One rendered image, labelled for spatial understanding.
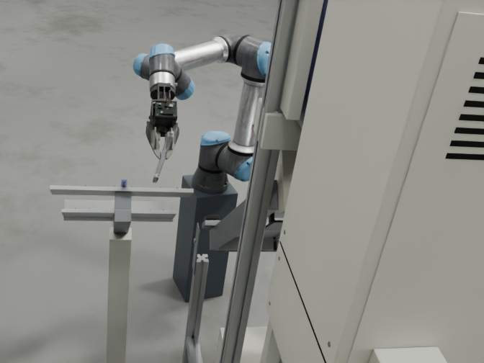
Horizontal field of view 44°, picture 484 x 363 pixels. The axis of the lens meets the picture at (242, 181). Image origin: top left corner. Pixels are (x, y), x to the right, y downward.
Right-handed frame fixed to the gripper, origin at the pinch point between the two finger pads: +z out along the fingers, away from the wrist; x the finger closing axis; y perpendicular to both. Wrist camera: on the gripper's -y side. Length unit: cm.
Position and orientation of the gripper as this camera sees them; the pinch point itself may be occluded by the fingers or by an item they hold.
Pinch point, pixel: (163, 155)
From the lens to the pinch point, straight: 166.1
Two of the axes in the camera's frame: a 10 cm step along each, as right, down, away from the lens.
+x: 9.8, 0.3, 2.2
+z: 0.7, 9.0, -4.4
